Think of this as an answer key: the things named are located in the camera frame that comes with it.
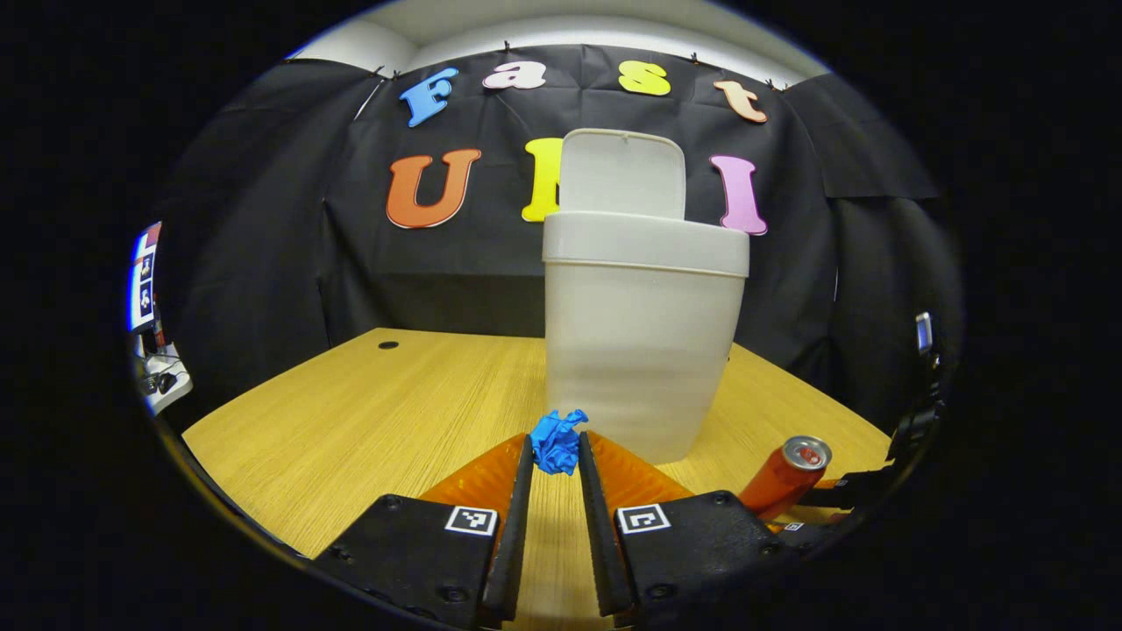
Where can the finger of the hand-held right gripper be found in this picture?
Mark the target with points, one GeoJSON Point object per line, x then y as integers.
{"type": "Point", "coordinates": [855, 492]}
{"type": "Point", "coordinates": [806, 528]}

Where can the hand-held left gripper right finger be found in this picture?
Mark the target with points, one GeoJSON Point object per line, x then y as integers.
{"type": "Point", "coordinates": [600, 543]}

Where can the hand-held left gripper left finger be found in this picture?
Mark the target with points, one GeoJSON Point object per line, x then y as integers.
{"type": "Point", "coordinates": [517, 543]}

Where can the red pop can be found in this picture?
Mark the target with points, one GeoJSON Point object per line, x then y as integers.
{"type": "Point", "coordinates": [776, 478]}

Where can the blue paper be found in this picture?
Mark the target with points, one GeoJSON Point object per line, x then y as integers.
{"type": "Point", "coordinates": [557, 443]}

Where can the white desktop garbage bin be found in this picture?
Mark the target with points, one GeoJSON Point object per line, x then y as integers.
{"type": "Point", "coordinates": [640, 333]}

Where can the wooden desktop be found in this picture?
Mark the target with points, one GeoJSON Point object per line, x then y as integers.
{"type": "Point", "coordinates": [368, 421]}

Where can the black backdrop cloth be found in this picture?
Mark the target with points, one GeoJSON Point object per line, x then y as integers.
{"type": "Point", "coordinates": [438, 280]}

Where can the white side table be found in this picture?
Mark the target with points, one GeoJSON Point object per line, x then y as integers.
{"type": "Point", "coordinates": [178, 394]}

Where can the black computer mouse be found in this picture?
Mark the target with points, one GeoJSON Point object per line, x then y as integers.
{"type": "Point", "coordinates": [165, 382]}

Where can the computer monitor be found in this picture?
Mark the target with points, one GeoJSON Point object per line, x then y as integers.
{"type": "Point", "coordinates": [145, 280]}

